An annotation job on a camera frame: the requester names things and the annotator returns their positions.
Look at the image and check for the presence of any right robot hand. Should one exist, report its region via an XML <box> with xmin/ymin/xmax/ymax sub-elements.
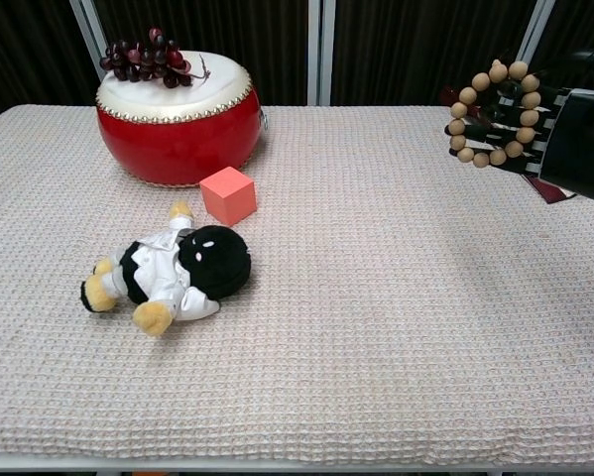
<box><xmin>443</xmin><ymin>47</ymin><xmax>594</xmax><ymax>205</ymax></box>

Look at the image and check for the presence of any wooden bead bracelet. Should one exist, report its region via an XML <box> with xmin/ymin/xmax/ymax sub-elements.
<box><xmin>448</xmin><ymin>59</ymin><xmax>542</xmax><ymax>170</ymax></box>

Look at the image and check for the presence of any folding fan with dark red ribs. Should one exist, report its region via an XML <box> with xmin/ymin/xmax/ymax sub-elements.
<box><xmin>437</xmin><ymin>84</ymin><xmax>579</xmax><ymax>206</ymax></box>

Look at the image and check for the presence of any beige woven tablecloth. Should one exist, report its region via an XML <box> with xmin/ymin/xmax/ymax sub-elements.
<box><xmin>0</xmin><ymin>103</ymin><xmax>594</xmax><ymax>468</ymax></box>

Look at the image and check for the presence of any orange pink cube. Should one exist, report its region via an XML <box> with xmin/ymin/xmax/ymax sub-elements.
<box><xmin>198</xmin><ymin>166</ymin><xmax>258</xmax><ymax>228</ymax></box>

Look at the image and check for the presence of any black-headed plush doll white shirt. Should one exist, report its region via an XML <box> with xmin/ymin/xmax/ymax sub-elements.
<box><xmin>79</xmin><ymin>200</ymin><xmax>253</xmax><ymax>339</ymax></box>

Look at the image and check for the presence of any red drum with white skin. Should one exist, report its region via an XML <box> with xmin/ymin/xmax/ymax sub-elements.
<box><xmin>95</xmin><ymin>50</ymin><xmax>269</xmax><ymax>189</ymax></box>

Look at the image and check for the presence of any dark red grape bunch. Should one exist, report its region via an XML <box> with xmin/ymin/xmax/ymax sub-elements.
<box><xmin>99</xmin><ymin>27</ymin><xmax>212</xmax><ymax>91</ymax></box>

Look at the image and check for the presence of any grey metal partition post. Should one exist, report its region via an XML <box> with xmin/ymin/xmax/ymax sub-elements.
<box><xmin>512</xmin><ymin>0</ymin><xmax>556</xmax><ymax>75</ymax></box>
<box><xmin>68</xmin><ymin>0</ymin><xmax>110</xmax><ymax>88</ymax></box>
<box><xmin>306</xmin><ymin>0</ymin><xmax>337</xmax><ymax>107</ymax></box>

